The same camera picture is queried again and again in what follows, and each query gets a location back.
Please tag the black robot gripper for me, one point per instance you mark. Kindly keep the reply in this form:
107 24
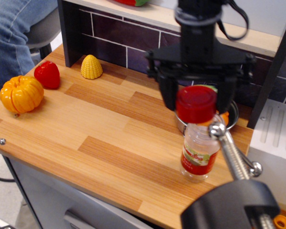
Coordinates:
199 56

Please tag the red plastic cap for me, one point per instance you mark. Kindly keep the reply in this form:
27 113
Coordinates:
196 104

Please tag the clear spice jar red label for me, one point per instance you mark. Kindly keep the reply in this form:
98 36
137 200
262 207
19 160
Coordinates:
199 151

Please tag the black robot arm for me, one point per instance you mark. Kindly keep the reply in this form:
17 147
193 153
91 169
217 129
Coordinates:
202 13

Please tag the green toy cabbage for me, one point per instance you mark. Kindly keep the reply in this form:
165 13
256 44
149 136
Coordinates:
209 86

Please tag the orange toy fruit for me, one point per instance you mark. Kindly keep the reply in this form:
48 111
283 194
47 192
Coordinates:
224 118

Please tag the silver metal pot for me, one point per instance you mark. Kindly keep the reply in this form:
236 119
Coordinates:
233 118

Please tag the wooden shelf with dark posts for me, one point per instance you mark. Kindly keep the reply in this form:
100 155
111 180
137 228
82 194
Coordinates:
120 34

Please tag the white sink unit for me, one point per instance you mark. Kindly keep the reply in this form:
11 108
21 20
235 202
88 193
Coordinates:
268 144

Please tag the yellow toy corn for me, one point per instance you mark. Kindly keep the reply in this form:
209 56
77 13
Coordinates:
91 67

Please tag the black clamp with metal screw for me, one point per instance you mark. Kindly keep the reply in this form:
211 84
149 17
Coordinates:
243 203

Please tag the red toy strawberry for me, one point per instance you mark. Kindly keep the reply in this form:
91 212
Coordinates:
47 73

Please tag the grey chair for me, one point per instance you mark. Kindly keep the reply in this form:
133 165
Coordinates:
42 34

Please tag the orange toy pumpkin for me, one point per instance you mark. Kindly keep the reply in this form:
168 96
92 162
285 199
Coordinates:
21 94

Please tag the person leg in jeans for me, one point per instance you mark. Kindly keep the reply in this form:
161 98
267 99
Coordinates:
16 19

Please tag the grey cabinet drawer handle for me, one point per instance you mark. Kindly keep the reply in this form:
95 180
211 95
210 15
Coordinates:
73 221

